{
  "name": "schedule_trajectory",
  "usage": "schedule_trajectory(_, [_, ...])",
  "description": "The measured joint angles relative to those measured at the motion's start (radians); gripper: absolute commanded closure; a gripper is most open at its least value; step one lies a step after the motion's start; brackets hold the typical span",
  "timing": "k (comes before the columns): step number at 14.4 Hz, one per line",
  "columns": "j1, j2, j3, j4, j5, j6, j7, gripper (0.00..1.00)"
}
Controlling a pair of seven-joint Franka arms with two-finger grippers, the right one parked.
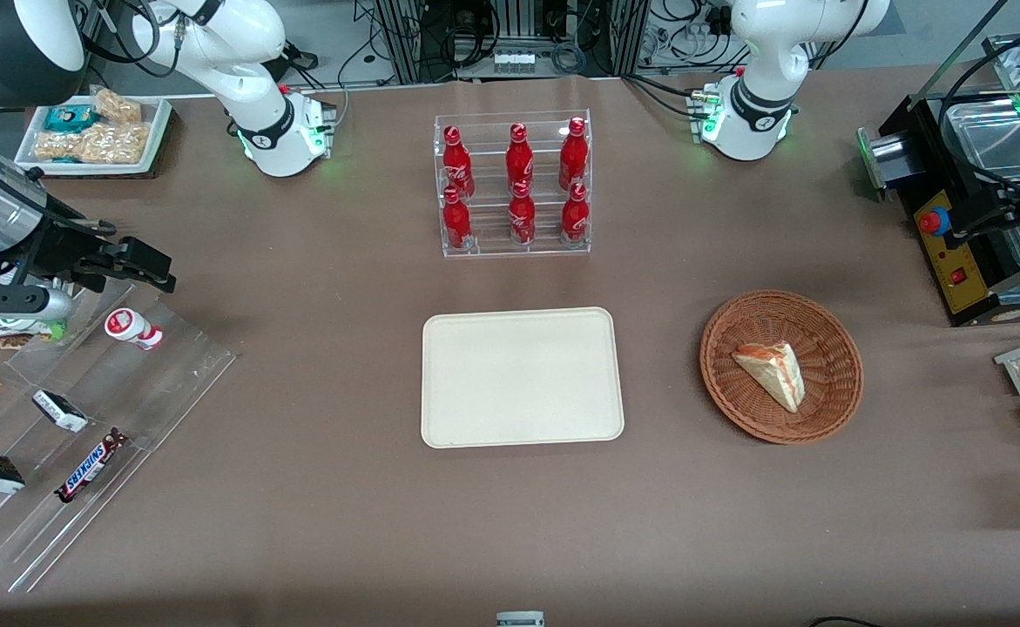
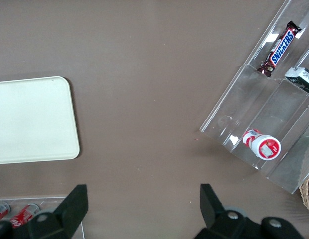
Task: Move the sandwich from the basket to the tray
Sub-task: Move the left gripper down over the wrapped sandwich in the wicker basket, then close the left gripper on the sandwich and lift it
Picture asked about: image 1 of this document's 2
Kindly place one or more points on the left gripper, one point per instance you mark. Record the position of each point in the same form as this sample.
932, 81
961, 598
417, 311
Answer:
1011, 205

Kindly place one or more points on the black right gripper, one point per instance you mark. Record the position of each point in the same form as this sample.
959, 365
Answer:
58, 246

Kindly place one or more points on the triangular sandwich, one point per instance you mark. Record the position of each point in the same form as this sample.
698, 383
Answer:
775, 373

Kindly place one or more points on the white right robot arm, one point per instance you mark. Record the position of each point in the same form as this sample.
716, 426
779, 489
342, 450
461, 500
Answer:
257, 43

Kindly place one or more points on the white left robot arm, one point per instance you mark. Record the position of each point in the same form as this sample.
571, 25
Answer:
762, 52

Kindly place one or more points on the white snack tray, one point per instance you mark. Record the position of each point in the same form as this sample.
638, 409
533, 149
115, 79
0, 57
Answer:
157, 131

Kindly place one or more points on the brown wicker basket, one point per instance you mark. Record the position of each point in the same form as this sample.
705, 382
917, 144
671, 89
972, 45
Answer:
736, 392

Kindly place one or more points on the cream plastic tray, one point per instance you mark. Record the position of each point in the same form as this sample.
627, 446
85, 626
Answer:
518, 379

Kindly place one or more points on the black yellow sealing machine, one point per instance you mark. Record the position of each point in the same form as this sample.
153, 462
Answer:
962, 261

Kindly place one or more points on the red white yogurt bottle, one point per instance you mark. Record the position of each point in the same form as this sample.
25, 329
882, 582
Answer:
131, 327

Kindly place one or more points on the clear acrylic stepped display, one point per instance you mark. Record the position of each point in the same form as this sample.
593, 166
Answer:
170, 374

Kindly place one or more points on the large peanut snack bag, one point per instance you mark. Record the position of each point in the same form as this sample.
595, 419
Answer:
96, 144

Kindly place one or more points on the small peanut snack bag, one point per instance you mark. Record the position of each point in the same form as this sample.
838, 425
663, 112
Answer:
118, 106

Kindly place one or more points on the teal snack pack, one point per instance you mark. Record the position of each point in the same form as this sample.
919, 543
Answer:
70, 117

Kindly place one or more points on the snickers chocolate bar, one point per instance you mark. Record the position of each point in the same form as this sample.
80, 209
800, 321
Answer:
90, 467

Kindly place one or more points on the red cola bottle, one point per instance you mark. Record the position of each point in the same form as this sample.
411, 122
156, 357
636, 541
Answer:
573, 157
456, 165
456, 225
574, 218
522, 219
519, 161

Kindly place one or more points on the clear acrylic bottle rack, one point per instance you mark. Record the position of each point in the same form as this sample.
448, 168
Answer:
488, 239

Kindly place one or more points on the white power strip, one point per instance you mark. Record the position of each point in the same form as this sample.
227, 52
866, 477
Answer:
518, 61

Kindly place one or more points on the white device with label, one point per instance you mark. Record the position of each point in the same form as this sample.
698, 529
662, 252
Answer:
520, 619

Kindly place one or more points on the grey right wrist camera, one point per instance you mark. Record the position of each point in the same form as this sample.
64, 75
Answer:
13, 301

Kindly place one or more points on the aluminium frame rack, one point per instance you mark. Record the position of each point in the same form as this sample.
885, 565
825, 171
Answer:
510, 26

